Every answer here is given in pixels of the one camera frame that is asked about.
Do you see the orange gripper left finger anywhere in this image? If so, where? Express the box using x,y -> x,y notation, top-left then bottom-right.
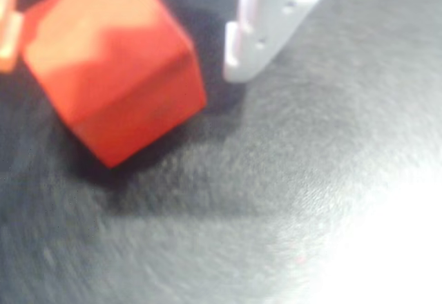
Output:
0,0 -> 24,74

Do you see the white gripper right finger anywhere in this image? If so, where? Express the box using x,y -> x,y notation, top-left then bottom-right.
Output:
223,0 -> 343,83

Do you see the red cube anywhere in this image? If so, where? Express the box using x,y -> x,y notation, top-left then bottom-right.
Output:
21,0 -> 209,169

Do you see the black table mat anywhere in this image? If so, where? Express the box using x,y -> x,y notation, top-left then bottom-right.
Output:
0,0 -> 442,304

